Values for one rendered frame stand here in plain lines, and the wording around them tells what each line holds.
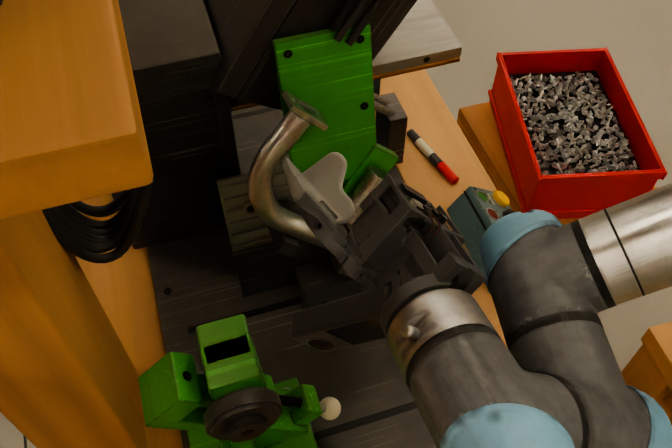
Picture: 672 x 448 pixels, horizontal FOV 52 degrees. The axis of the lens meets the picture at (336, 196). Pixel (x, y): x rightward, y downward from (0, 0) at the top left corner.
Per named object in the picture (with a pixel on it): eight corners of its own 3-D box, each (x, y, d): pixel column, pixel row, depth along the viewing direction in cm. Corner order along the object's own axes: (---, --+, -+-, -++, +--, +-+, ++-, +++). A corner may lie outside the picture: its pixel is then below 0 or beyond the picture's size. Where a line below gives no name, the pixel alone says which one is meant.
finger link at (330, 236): (323, 191, 63) (387, 258, 60) (312, 205, 64) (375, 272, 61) (298, 189, 59) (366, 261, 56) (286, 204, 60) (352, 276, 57)
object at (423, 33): (418, 0, 111) (420, -16, 108) (459, 63, 101) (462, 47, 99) (176, 48, 103) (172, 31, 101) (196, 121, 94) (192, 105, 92)
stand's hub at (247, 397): (280, 407, 71) (275, 376, 65) (288, 435, 69) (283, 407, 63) (208, 429, 69) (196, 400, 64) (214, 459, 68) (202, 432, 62)
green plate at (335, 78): (359, 141, 98) (348, -1, 86) (379, 173, 92) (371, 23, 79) (281, 159, 96) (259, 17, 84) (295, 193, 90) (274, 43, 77)
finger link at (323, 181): (316, 122, 64) (384, 190, 61) (278, 170, 65) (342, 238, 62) (300, 118, 61) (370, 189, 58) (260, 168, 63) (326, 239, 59)
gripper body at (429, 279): (440, 203, 63) (504, 290, 54) (380, 269, 65) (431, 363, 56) (382, 167, 59) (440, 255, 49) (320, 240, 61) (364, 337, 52)
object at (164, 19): (213, 95, 126) (181, -79, 99) (252, 223, 108) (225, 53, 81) (111, 117, 122) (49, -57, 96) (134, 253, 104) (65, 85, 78)
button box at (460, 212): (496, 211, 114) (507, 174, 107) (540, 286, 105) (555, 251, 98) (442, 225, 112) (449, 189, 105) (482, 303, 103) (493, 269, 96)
